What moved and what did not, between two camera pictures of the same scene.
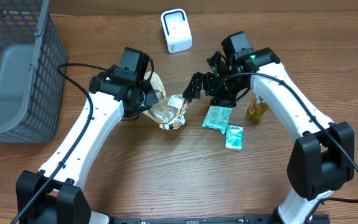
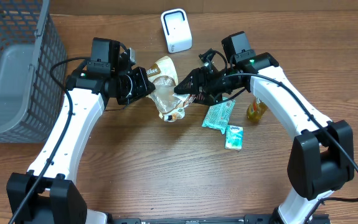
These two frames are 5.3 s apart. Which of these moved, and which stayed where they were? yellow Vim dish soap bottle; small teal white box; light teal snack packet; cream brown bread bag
Moved: cream brown bread bag
Stayed: small teal white box; yellow Vim dish soap bottle; light teal snack packet
